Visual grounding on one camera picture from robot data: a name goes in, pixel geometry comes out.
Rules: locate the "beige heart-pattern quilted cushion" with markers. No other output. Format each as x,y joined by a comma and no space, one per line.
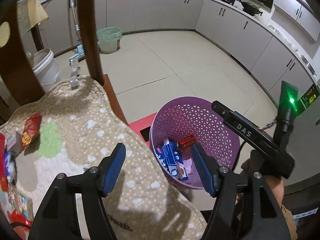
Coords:
78,129

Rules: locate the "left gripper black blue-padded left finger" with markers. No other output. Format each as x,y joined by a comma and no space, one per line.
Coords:
57,216

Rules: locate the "black wok on stove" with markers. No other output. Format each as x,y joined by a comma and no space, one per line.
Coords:
250,8

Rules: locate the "grey kitchen cabinets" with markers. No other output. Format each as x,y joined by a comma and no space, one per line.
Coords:
261,50

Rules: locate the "red snack packet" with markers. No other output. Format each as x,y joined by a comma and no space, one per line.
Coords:
31,130

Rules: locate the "dark brown wooden chair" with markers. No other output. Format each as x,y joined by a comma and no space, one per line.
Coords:
16,71

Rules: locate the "person's right hand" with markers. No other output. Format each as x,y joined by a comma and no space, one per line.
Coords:
275,184

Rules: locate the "purple perforated plastic basket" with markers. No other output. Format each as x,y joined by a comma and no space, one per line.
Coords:
188,116

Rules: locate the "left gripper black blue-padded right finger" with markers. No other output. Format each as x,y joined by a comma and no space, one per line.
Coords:
245,206

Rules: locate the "blue toothpaste box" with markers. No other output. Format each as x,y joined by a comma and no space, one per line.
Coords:
171,160

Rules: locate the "small red box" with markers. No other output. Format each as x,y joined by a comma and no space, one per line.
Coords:
186,142

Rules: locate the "green bin with liner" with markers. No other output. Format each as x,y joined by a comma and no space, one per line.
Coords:
109,39

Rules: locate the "white medicine box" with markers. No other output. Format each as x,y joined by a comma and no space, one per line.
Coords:
14,143

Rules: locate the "white plastic bucket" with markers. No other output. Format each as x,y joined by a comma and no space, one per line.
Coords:
45,68

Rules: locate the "red plastic stool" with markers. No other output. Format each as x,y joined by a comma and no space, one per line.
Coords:
142,127

